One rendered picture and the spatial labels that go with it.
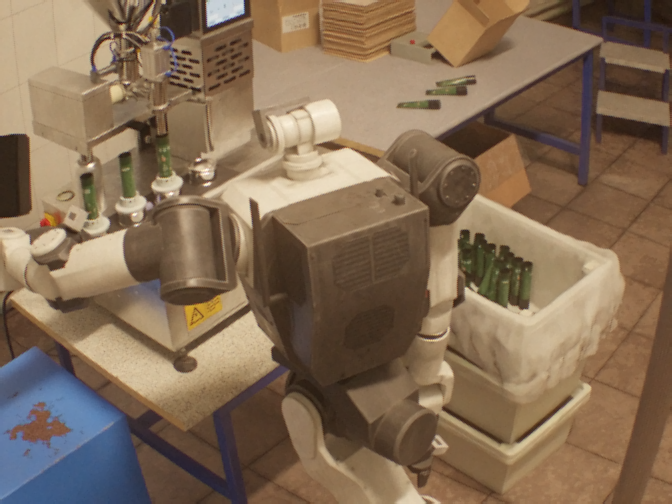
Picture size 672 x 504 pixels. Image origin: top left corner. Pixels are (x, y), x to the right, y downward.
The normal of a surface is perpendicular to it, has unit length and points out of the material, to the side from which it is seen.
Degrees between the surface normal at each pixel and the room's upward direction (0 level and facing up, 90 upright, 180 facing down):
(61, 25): 90
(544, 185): 0
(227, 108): 90
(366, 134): 0
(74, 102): 90
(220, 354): 0
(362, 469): 48
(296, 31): 90
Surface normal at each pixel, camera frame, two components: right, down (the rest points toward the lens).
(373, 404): 0.47, -0.40
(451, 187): 0.48, 0.41
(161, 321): -0.63, 0.43
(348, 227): -0.07, -0.87
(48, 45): 0.77, 0.31
